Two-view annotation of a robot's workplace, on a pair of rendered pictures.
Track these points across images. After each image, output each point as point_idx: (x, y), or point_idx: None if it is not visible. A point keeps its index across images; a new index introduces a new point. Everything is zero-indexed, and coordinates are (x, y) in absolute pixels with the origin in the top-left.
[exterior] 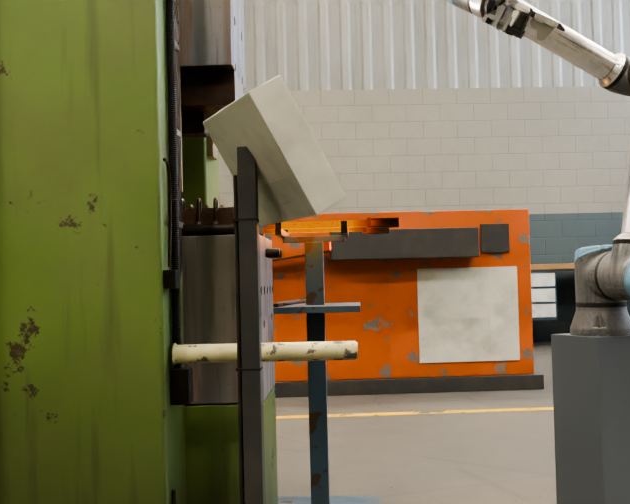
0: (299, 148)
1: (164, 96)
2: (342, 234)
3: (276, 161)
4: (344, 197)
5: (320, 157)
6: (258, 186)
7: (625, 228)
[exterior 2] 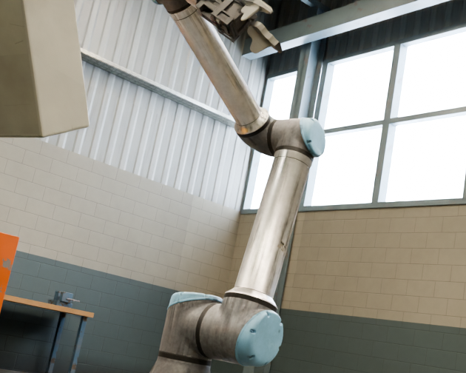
0: (50, 14)
1: None
2: None
3: None
4: (86, 126)
5: (74, 46)
6: None
7: (243, 283)
